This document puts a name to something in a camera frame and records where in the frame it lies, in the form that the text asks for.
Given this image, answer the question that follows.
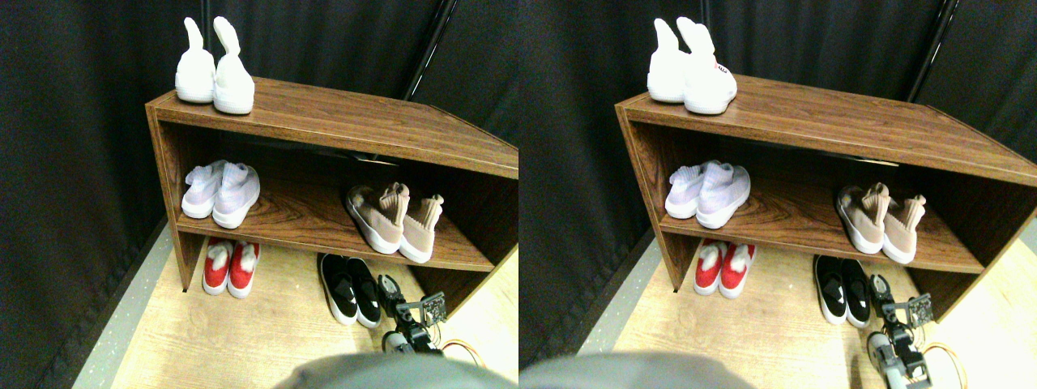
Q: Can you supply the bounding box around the black shoe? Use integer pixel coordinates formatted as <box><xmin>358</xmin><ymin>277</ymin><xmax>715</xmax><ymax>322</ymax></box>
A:
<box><xmin>840</xmin><ymin>258</ymin><xmax>873</xmax><ymax>329</ymax></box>
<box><xmin>348</xmin><ymin>257</ymin><xmax>383</xmax><ymax>329</ymax></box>
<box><xmin>319</xmin><ymin>253</ymin><xmax>360</xmax><ymax>327</ymax></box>
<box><xmin>814</xmin><ymin>254</ymin><xmax>850</xmax><ymax>326</ymax></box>

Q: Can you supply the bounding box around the red shoe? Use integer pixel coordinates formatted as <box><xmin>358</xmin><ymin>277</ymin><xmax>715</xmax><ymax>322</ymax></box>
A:
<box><xmin>203</xmin><ymin>237</ymin><xmax>236</xmax><ymax>296</ymax></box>
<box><xmin>718</xmin><ymin>242</ymin><xmax>758</xmax><ymax>300</ymax></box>
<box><xmin>694</xmin><ymin>239</ymin><xmax>728</xmax><ymax>296</ymax></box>
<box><xmin>227</xmin><ymin>241</ymin><xmax>262</xmax><ymax>300</ymax></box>

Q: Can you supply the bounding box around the pale purple shoe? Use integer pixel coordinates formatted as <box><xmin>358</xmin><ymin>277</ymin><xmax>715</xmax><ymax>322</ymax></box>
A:
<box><xmin>181</xmin><ymin>160</ymin><xmax>228</xmax><ymax>220</ymax></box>
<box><xmin>695</xmin><ymin>162</ymin><xmax>752</xmax><ymax>230</ymax></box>
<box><xmin>665</xmin><ymin>162</ymin><xmax>714</xmax><ymax>220</ymax></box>
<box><xmin>212</xmin><ymin>162</ymin><xmax>262</xmax><ymax>230</ymax></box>

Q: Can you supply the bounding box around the brown shoe rack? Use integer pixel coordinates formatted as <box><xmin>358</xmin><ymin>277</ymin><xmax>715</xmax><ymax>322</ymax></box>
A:
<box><xmin>145</xmin><ymin>75</ymin><xmax>519</xmax><ymax>318</ymax></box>
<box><xmin>614</xmin><ymin>73</ymin><xmax>1037</xmax><ymax>323</ymax></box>

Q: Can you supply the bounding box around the black curtain pole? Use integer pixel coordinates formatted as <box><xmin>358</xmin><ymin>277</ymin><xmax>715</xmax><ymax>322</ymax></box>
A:
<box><xmin>905</xmin><ymin>0</ymin><xmax>965</xmax><ymax>104</ymax></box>
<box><xmin>403</xmin><ymin>0</ymin><xmax>460</xmax><ymax>100</ymax></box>

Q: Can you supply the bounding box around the white shoe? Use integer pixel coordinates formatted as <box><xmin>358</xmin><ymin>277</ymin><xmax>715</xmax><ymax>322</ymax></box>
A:
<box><xmin>676</xmin><ymin>16</ymin><xmax>738</xmax><ymax>115</ymax></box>
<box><xmin>175</xmin><ymin>17</ymin><xmax>216</xmax><ymax>104</ymax></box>
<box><xmin>647</xmin><ymin>18</ymin><xmax>689</xmax><ymax>104</ymax></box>
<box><xmin>212</xmin><ymin>16</ymin><xmax>255</xmax><ymax>115</ymax></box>

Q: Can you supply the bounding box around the orange wire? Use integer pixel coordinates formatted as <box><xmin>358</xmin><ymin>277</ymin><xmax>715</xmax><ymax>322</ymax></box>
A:
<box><xmin>924</xmin><ymin>342</ymin><xmax>969</xmax><ymax>389</ymax></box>
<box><xmin>442</xmin><ymin>338</ymin><xmax>487</xmax><ymax>370</ymax></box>

